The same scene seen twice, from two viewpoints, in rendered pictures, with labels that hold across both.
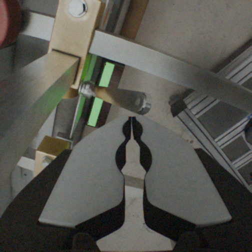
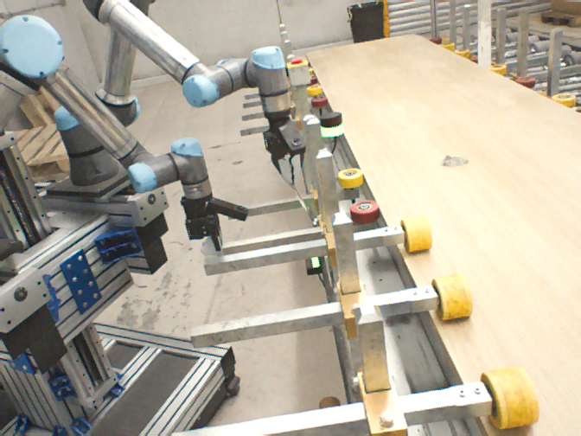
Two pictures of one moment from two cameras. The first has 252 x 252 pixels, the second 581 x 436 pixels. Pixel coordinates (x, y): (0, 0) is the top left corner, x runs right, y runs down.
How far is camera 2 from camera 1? 132 cm
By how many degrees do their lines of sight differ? 34
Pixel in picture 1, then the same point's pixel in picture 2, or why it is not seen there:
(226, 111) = (161, 383)
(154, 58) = (291, 234)
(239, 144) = (116, 363)
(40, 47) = (376, 272)
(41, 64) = not seen: hidden behind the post
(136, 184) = (268, 207)
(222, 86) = (254, 240)
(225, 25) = not seen: outside the picture
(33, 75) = not seen: hidden behind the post
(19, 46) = (392, 267)
